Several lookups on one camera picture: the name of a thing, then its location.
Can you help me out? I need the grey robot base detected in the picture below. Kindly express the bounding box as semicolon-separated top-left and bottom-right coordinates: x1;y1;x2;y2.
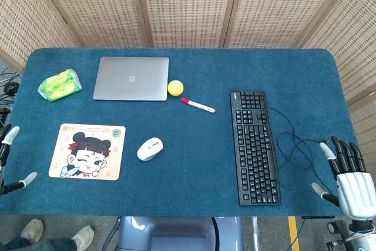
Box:
117;216;244;251

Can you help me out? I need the white computer mouse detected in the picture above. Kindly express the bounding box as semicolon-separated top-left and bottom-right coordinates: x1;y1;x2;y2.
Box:
136;137;164;162

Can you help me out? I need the yellow floor tape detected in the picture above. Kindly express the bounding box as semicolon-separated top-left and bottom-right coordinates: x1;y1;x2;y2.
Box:
287;216;300;251

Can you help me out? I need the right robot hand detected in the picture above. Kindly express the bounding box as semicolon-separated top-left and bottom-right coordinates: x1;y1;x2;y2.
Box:
311;135;376;222

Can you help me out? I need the green tissue pack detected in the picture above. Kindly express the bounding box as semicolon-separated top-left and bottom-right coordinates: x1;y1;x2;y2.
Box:
37;68;83;103

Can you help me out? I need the beige shoe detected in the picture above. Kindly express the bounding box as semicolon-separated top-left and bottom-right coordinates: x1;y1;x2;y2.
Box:
20;219;44;245
71;225;95;251

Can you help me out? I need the black computer keyboard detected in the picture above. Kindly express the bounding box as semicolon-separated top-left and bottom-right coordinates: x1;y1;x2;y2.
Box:
229;91;282;207

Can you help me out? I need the woven bamboo folding screen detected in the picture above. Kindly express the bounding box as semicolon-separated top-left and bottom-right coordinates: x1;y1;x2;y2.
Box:
0;0;376;146

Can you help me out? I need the red white marker pen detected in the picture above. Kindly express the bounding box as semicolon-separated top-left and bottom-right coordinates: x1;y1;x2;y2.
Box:
180;98;217;114

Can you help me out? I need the grey closed laptop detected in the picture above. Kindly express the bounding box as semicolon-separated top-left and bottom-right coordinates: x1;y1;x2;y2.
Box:
93;56;170;102

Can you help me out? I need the black keyboard cable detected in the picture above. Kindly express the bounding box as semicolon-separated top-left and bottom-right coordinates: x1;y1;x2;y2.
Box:
266;106;330;193

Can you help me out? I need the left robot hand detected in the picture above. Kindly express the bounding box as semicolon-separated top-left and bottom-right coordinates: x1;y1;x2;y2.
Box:
0;123;38;198

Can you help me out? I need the yellow foam ball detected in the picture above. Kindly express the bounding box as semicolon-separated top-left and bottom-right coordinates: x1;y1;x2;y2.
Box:
167;79;184;97

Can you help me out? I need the cartoon girl mouse pad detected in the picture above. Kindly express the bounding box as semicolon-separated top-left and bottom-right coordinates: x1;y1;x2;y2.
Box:
48;123;126;181

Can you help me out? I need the black floor cable bundle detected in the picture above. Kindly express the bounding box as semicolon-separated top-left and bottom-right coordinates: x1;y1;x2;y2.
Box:
0;67;23;125

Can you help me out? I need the blue table cloth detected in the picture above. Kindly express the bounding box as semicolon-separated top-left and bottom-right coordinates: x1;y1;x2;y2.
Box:
0;47;371;216

